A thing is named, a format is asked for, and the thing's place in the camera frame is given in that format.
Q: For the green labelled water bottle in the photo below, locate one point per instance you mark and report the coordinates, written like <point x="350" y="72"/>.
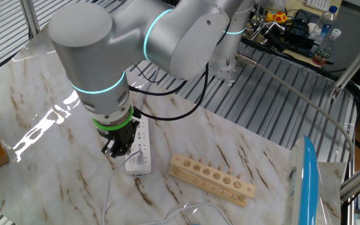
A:
<point x="323" y="50"/>

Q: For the aluminium frame post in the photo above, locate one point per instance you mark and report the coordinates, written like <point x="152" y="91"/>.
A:
<point x="29" y="18"/>

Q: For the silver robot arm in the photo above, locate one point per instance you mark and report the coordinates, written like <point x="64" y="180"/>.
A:
<point x="89" y="62"/>

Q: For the wooden test tube rack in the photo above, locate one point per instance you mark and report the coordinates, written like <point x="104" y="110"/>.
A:
<point x="211" y="176"/>

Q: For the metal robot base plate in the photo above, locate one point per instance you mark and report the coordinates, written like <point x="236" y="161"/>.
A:
<point x="228" y="75"/>

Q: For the blue white desk lamp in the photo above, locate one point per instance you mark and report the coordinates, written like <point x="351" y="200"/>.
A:
<point x="308" y="187"/>

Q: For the blue capped water bottle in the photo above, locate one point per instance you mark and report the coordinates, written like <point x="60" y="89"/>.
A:
<point x="323" y="25"/>

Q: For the white power strip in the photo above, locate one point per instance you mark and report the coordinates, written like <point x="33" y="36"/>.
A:
<point x="144" y="147"/>

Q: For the yellow red toy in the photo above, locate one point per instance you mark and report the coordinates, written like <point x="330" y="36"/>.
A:
<point x="277" y="17"/>

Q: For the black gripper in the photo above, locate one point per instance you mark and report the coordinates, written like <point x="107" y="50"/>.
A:
<point x="122" y="134"/>

